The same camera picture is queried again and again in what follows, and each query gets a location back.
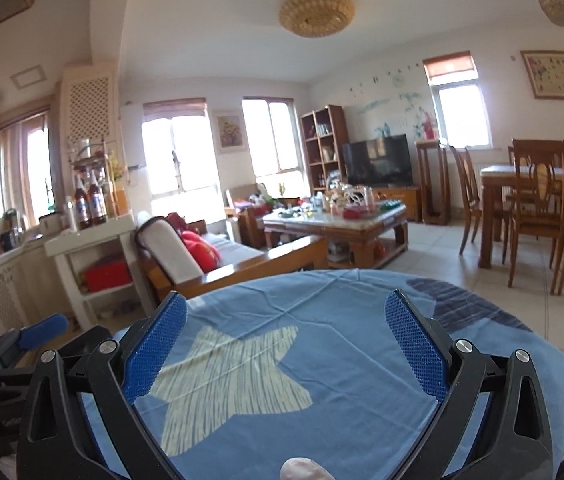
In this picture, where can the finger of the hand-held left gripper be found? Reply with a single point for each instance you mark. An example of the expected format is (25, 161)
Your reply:
(42, 330)
(89, 340)

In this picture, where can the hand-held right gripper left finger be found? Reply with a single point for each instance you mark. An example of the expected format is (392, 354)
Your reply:
(154, 355)

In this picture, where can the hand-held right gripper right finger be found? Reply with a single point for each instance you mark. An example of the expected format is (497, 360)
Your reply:
(419, 355)

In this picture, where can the red storage box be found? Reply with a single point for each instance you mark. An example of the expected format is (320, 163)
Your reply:
(107, 277)

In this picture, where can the blue patterned tablecloth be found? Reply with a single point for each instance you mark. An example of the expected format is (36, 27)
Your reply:
(342, 340)

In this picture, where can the white shelf unit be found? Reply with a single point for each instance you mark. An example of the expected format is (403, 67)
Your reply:
(87, 240)

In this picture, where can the metal thermos pot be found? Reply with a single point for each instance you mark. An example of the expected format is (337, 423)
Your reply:
(12, 230)

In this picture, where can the white black-edged cushion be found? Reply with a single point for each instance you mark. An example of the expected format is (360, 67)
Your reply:
(169, 250)

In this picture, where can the red cushion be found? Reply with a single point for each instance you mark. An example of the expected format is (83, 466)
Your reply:
(202, 252)

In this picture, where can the glass liquor bottle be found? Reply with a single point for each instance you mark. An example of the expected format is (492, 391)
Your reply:
(96, 202)
(82, 205)

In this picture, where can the wooden sofa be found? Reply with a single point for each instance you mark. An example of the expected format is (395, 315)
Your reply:
(242, 255)

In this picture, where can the wooden coffee table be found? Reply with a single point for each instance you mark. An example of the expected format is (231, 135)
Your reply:
(347, 232)

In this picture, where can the wooden television stand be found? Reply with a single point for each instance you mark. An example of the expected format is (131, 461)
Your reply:
(404, 200)

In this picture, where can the assorted coffee table clutter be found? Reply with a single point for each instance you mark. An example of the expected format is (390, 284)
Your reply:
(347, 205)

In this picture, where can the wooden armchair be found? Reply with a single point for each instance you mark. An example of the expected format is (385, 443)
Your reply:
(244, 210)

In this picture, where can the curtained side window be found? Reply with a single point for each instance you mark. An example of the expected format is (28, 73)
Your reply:
(22, 160)

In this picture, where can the tall wooden side stand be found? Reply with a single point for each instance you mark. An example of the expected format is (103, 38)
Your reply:
(432, 180)

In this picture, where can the black television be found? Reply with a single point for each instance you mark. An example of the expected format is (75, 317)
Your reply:
(377, 160)

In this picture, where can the wooden dining table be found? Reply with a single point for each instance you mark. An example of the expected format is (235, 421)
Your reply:
(507, 172)

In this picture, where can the wide bright window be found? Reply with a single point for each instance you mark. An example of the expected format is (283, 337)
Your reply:
(174, 150)

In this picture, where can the red flower vase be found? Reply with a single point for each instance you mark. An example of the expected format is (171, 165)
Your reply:
(429, 127)

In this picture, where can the white lattice cabinet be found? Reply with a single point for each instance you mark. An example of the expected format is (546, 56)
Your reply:
(89, 105)

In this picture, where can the wooden bookshelf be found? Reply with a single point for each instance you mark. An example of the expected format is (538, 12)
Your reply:
(324, 145)

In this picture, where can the small framed flower picture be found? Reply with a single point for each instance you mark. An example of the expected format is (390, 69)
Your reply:
(229, 130)

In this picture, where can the narrow bright window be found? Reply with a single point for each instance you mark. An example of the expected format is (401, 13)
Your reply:
(269, 135)

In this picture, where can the small window with blind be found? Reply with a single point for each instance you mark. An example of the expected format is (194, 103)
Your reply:
(462, 105)

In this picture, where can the large framed floral picture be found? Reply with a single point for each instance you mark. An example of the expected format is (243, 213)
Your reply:
(554, 75)

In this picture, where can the round gold ceiling lamp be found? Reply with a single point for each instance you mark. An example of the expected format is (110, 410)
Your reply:
(317, 12)

